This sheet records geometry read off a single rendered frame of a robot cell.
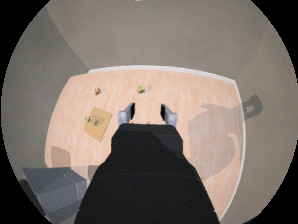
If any tan wooden block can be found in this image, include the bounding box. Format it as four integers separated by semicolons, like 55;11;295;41
89;118;99;126
94;87;101;95
84;116;91;123
137;84;145;94

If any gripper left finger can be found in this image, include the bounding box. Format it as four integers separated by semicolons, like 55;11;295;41
118;102;135;126

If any tan square mat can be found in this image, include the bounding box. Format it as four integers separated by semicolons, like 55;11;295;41
83;107;112;142

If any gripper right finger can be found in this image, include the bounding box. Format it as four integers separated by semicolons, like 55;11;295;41
160;104;178;128

